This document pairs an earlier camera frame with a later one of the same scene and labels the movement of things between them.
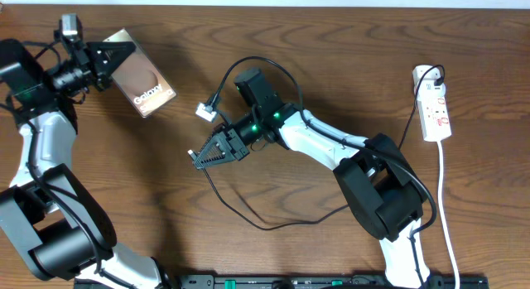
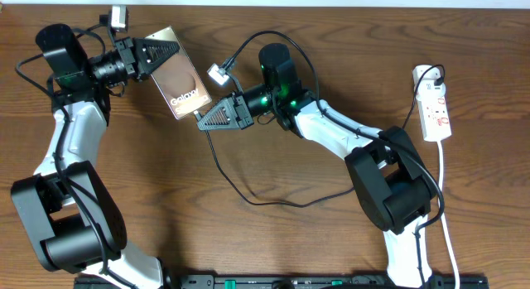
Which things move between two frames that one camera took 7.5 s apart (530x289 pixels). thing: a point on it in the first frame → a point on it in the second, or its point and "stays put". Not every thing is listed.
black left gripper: [97, 51] → [141, 65]
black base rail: [326, 281] stays put
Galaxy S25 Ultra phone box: [140, 79] → [177, 79]
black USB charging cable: [436, 80] → [297, 204]
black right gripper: [238, 151] → [244, 120]
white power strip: [431, 91] stays put
